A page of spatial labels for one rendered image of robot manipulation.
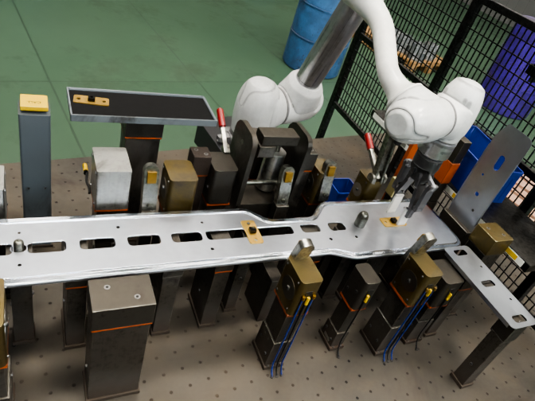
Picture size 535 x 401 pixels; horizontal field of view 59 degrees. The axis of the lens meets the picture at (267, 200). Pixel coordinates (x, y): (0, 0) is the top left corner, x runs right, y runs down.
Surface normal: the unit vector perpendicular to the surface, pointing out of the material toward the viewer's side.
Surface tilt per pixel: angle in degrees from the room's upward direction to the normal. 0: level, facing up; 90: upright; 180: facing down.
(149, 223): 0
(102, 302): 0
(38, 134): 90
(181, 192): 90
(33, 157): 90
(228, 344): 0
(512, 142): 90
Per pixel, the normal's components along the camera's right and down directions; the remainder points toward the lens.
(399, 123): -0.69, 0.33
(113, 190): 0.36, 0.64
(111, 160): 0.26, -0.77
